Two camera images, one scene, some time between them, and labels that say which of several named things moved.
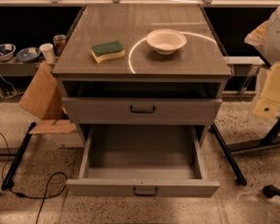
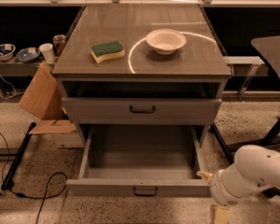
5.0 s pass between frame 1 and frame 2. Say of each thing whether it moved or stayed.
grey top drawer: stayed
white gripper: moved
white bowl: stayed
